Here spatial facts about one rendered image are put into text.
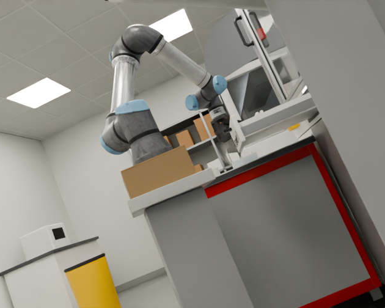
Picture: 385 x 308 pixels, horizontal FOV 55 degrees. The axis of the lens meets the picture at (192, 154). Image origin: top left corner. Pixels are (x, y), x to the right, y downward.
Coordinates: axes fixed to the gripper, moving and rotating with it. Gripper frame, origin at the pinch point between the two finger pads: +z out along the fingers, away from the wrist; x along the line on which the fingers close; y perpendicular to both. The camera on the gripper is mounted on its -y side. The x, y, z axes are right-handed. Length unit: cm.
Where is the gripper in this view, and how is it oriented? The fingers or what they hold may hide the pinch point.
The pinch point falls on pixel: (240, 153)
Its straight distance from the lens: 177.4
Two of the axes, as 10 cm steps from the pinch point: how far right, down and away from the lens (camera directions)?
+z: 3.9, 9.1, -1.5
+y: -9.1, 4.0, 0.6
